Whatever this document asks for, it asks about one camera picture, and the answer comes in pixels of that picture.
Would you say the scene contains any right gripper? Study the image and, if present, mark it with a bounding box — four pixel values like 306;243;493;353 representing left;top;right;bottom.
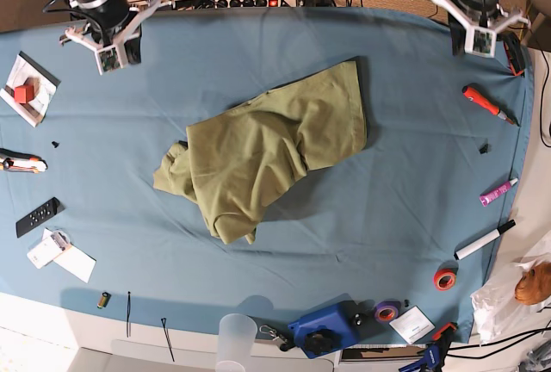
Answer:
59;0;173;75

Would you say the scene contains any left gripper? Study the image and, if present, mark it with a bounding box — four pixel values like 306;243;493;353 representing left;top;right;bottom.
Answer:
427;0;530;58

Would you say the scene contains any olive green t-shirt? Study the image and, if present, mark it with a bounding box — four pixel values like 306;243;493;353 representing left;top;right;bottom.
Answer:
153;60;368;245

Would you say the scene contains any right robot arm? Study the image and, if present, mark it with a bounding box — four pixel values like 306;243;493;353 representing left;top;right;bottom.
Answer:
43;0;171;75

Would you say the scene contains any orange screwdriver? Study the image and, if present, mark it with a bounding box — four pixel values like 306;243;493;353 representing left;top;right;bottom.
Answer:
461;85;517;125

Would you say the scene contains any black orange clamp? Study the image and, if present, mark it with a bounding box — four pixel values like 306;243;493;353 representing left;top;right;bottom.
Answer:
502;32;525;77

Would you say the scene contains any red cube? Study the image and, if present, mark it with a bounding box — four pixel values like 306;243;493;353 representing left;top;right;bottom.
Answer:
14;84;35;104

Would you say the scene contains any small black clip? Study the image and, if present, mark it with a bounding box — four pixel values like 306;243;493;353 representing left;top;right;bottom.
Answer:
479;143;491;155

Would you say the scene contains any orange white utility knife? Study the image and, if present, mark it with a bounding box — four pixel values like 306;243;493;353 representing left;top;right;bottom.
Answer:
0;148;47;173

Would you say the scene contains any pink tube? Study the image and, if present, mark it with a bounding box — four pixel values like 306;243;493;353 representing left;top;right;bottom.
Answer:
479;178;518;207

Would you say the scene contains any blue table cloth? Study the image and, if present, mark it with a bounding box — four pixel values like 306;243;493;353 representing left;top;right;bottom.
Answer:
1;8;534;340

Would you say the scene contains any black remote control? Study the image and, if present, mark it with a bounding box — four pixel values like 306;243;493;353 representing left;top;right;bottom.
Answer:
15;197;64;238

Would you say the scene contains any white black marker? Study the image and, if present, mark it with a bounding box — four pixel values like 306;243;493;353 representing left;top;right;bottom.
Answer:
454;220;516;260

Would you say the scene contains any white card package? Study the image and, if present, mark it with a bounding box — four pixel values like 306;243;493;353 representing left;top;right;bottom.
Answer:
27;232;71;269

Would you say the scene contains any white paper sheet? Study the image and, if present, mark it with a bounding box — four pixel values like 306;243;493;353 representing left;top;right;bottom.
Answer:
42;228;96;283

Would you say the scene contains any red tape roll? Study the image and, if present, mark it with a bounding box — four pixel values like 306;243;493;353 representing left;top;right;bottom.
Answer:
433;268;457;291

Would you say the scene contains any small green battery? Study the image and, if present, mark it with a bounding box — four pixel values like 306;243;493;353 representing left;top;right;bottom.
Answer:
96;292;111;309

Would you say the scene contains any orange furry object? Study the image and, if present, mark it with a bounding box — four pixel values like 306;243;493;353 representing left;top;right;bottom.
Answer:
515;263;551;306

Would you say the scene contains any black zip tie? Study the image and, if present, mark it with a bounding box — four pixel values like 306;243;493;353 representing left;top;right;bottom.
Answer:
160;317;176;363
126;291;132;338

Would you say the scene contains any white plastic bag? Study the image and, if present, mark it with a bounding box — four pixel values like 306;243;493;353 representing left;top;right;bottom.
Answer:
471;234;550;344

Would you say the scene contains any purple tape roll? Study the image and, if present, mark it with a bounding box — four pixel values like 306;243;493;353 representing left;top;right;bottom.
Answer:
374;300;401;324

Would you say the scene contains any white paper card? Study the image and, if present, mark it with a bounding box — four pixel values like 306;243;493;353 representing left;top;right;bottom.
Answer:
389;307;435;344

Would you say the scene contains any translucent plastic cup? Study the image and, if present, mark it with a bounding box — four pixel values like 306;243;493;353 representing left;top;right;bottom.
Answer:
215;313;257;372

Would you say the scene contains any metal carabiner keyring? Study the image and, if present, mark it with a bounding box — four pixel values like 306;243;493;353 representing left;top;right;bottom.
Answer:
258;325;288;344

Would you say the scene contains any blue plastic box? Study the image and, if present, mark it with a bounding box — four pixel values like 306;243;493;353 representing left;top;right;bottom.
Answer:
288;303;359;359

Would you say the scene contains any blue orange bar clamp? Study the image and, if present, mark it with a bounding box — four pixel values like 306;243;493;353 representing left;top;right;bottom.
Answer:
398;322;457;372

